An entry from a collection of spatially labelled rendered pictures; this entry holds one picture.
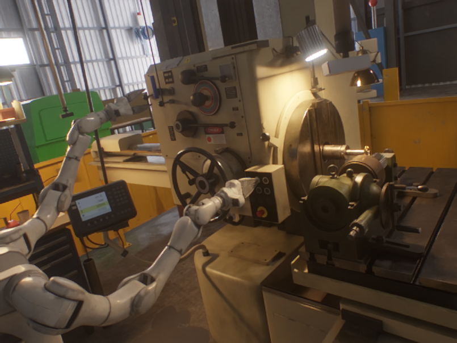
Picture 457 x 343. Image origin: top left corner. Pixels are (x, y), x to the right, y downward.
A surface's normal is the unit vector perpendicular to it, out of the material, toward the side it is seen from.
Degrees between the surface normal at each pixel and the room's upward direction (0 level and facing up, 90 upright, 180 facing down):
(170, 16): 90
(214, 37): 90
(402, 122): 90
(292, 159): 81
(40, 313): 74
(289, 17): 90
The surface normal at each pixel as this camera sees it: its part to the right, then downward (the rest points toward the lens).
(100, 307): 0.94, -0.23
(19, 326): 0.51, 0.32
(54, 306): 0.45, -0.11
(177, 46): -0.62, 0.30
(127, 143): 0.77, 0.04
